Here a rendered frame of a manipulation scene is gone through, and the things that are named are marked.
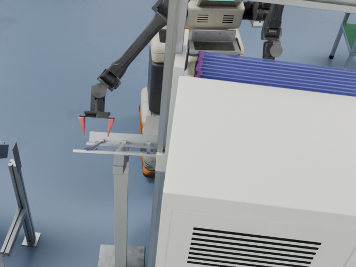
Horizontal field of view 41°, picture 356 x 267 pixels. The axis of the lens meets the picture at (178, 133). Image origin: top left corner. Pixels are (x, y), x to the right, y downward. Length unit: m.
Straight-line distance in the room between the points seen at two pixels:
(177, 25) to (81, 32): 3.29
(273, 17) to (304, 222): 1.42
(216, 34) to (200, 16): 0.12
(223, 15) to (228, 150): 1.53
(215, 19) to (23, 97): 1.81
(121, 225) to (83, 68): 1.88
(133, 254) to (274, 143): 1.90
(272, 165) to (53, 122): 2.69
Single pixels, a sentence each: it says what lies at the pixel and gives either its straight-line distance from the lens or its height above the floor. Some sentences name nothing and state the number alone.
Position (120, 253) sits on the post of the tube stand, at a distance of 2.52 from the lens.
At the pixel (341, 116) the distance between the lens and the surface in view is 1.01.
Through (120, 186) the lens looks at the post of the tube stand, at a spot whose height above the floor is 0.72.
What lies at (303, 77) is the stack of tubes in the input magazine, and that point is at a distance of 1.19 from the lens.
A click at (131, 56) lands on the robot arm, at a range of 1.88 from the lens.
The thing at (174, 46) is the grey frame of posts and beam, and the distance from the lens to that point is 1.09.
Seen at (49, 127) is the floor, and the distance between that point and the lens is 3.40.
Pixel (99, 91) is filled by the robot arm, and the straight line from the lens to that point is 1.86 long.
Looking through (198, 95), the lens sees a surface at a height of 1.72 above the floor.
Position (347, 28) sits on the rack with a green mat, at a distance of 4.23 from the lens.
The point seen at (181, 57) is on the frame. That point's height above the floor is 1.71.
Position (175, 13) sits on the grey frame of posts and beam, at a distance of 1.04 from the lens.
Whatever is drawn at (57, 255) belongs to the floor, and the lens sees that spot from 2.75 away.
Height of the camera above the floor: 2.33
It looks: 44 degrees down
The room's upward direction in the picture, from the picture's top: 7 degrees clockwise
